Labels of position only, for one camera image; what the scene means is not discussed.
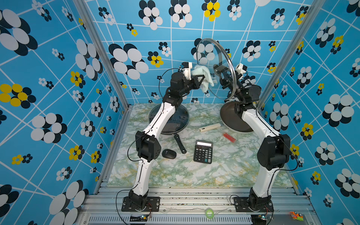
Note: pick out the glass pot lid black handle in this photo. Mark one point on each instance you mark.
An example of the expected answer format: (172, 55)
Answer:
(211, 54)

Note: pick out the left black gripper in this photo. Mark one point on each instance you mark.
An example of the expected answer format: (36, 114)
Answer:
(196, 85)

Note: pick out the green tape roll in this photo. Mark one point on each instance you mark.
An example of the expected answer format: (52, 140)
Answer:
(209, 213)

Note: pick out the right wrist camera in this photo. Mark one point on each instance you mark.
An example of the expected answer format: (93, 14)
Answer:
(240, 70)

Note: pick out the green circuit board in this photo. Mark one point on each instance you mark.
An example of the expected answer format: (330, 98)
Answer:
(139, 218)
(258, 220)

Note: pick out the black computer mouse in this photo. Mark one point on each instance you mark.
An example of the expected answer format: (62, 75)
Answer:
(169, 154)

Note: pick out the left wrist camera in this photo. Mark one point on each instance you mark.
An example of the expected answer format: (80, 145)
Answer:
(186, 69)

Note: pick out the orange toy car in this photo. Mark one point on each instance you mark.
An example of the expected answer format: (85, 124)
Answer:
(296, 216)

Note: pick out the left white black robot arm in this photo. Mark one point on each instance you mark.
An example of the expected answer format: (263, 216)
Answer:
(147, 144)

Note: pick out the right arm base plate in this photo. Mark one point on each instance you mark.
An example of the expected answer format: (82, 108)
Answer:
(253, 204)

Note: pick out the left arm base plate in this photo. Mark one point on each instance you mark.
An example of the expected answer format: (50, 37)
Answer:
(149, 204)

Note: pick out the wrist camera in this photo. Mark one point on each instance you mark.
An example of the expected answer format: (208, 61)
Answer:
(186, 69)
(240, 70)

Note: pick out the black frying pan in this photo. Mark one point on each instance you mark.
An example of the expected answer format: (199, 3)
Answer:
(177, 123)

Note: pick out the black desk calculator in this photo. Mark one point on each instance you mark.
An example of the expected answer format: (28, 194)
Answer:
(203, 152)

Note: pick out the light teal microfiber cloth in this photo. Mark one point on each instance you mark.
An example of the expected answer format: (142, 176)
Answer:
(200, 70)

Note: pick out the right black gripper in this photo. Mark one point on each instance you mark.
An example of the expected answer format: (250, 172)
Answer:
(230, 81)

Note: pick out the aluminium frame rail base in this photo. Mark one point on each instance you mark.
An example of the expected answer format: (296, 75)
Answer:
(187, 205)

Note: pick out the left green circuit board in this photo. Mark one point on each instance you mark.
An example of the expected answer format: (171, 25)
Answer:
(139, 218)

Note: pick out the brown pan with cream handle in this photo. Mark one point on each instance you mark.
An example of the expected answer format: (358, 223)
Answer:
(231, 120)

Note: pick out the right green circuit board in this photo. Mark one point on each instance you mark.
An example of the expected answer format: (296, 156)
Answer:
(258, 220)

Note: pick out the glass lid on black pan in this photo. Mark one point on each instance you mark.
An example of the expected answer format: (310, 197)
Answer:
(160, 113)

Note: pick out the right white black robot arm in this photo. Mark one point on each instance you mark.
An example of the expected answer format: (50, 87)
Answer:
(274, 150)

